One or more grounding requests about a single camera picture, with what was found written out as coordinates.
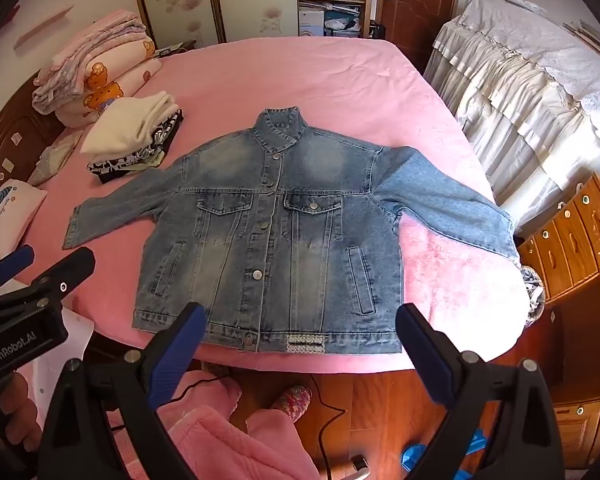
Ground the blue denim jacket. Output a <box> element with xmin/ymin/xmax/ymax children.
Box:
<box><xmin>61</xmin><ymin>106</ymin><xmax>521</xmax><ymax>356</ymax></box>

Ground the folded pink striped quilt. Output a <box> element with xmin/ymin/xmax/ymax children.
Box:
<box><xmin>31</xmin><ymin>9</ymin><xmax>156</xmax><ymax>113</ymax></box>

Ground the white dotted paper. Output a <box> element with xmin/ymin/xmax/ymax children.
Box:
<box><xmin>27</xmin><ymin>305</ymin><xmax>95</xmax><ymax>431</ymax></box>

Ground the silver patterned bag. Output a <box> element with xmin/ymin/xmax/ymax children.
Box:
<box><xmin>519</xmin><ymin>264</ymin><xmax>548</xmax><ymax>330</ymax></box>

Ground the person's left hand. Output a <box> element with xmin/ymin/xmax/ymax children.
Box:
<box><xmin>0</xmin><ymin>372</ymin><xmax>43</xmax><ymax>453</ymax></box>

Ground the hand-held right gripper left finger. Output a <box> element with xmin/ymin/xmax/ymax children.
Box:
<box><xmin>39</xmin><ymin>302</ymin><xmax>208</xmax><ymax>480</ymax></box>

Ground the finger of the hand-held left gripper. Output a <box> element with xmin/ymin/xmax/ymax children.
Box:
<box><xmin>0</xmin><ymin>247</ymin><xmax>97</xmax><ymax>318</ymax></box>
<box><xmin>0</xmin><ymin>245</ymin><xmax>36</xmax><ymax>292</ymax></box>

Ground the beige folded cloth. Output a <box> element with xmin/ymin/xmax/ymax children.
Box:
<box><xmin>27</xmin><ymin>130</ymin><xmax>85</xmax><ymax>187</ymax></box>

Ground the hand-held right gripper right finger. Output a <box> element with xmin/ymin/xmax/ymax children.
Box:
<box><xmin>396</xmin><ymin>303</ymin><xmax>566</xmax><ymax>480</ymax></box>

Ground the wooden headboard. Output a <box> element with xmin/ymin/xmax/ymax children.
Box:
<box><xmin>0</xmin><ymin>72</ymin><xmax>66</xmax><ymax>196</ymax></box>

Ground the cream folded garment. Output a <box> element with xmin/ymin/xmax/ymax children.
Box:
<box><xmin>80</xmin><ymin>91</ymin><xmax>181</xmax><ymax>166</ymax></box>

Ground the black white patterned garment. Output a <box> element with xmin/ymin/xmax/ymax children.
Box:
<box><xmin>86</xmin><ymin>110</ymin><xmax>185</xmax><ymax>183</ymax></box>

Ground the blue slipper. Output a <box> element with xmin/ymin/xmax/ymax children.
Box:
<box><xmin>450</xmin><ymin>427</ymin><xmax>483</xmax><ymax>480</ymax></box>
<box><xmin>401</xmin><ymin>442</ymin><xmax>428</xmax><ymax>468</ymax></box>

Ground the light green folded garment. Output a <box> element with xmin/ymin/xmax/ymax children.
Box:
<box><xmin>125</xmin><ymin>152</ymin><xmax>168</xmax><ymax>170</ymax></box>

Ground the wooden drawer cabinet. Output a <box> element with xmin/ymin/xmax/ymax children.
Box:
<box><xmin>517</xmin><ymin>172</ymin><xmax>600</xmax><ymax>468</ymax></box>

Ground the bear print quilt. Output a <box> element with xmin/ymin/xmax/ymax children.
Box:
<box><xmin>55</xmin><ymin>57</ymin><xmax>163</xmax><ymax>128</ymax></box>

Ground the white printed pillow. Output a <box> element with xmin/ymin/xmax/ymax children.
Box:
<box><xmin>0</xmin><ymin>178</ymin><xmax>48</xmax><ymax>261</ymax></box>

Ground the pink patterned slipper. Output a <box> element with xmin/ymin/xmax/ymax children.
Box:
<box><xmin>270</xmin><ymin>385</ymin><xmax>313</xmax><ymax>423</ymax></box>

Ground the brown wooden door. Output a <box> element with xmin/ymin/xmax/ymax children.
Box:
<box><xmin>375</xmin><ymin>0</ymin><xmax>463</xmax><ymax>58</ymax></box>

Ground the cluttered shelf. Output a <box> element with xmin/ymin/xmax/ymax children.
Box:
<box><xmin>298</xmin><ymin>0</ymin><xmax>368</xmax><ymax>38</ymax></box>

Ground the floral door wardrobe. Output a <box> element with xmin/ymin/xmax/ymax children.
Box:
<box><xmin>127</xmin><ymin>0</ymin><xmax>301</xmax><ymax>51</ymax></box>

